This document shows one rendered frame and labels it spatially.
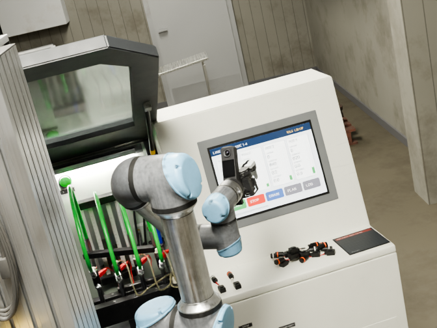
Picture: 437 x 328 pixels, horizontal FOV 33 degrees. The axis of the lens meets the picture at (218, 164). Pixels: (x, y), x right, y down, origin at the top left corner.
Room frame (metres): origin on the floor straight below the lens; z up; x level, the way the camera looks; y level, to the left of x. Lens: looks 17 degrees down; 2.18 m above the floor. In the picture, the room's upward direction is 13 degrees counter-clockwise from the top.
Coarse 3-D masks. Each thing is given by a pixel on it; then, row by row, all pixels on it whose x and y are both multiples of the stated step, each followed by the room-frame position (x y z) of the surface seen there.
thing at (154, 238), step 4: (148, 224) 2.60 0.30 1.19; (148, 228) 2.60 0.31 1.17; (152, 228) 2.40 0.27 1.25; (152, 232) 2.40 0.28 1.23; (156, 232) 2.40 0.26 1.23; (152, 236) 2.59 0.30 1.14; (156, 236) 2.39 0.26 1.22; (152, 240) 2.60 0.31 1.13; (156, 240) 2.38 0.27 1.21; (152, 244) 2.60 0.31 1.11; (156, 244) 2.38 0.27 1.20; (160, 248) 2.38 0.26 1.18; (160, 252) 2.38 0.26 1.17; (160, 256) 2.38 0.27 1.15; (160, 260) 2.40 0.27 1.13; (164, 260) 2.42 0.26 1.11; (160, 264) 2.43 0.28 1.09; (164, 264) 2.45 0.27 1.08; (160, 268) 2.49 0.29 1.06
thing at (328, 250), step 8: (288, 248) 2.46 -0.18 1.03; (296, 248) 2.45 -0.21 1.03; (304, 248) 2.50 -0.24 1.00; (312, 248) 2.46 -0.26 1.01; (320, 248) 2.47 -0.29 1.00; (328, 248) 2.46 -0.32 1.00; (272, 256) 2.48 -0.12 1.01; (280, 256) 2.47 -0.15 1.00; (288, 256) 2.45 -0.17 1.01; (296, 256) 2.44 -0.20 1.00; (304, 256) 2.43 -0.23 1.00; (312, 256) 2.45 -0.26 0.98; (280, 264) 2.43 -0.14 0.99
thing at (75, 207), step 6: (72, 192) 2.61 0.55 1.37; (72, 198) 2.44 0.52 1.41; (72, 204) 2.41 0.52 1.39; (72, 210) 2.39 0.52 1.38; (78, 210) 2.66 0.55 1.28; (78, 216) 2.67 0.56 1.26; (78, 222) 2.36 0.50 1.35; (78, 228) 2.34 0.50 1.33; (84, 228) 2.67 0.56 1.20; (78, 234) 2.33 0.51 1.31; (84, 234) 2.68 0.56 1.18; (84, 246) 2.31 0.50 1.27; (84, 252) 2.31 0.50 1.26; (90, 264) 2.32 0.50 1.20; (90, 270) 2.33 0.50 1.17
